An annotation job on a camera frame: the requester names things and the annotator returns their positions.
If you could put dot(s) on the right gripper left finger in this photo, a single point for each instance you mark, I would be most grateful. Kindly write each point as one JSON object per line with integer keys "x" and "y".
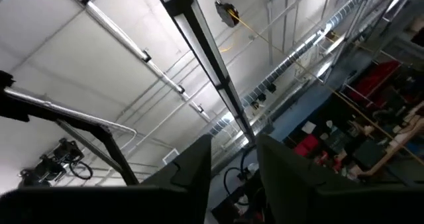
{"x": 99, "y": 207}

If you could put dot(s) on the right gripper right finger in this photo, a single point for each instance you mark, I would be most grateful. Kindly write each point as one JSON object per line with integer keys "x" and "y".
{"x": 314, "y": 204}

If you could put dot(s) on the black overhead mounted device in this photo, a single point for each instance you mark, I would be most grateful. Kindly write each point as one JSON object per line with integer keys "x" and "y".
{"x": 64, "y": 152}

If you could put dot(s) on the shelving with red bins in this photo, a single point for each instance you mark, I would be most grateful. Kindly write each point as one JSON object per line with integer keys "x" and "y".
{"x": 374, "y": 81}

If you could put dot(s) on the long black ceiling light bar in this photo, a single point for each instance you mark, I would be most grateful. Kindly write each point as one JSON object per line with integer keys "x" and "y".
{"x": 212, "y": 61}

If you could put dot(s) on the silver ventilation duct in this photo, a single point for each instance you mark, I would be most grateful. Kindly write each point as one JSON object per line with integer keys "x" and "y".
{"x": 281, "y": 65}

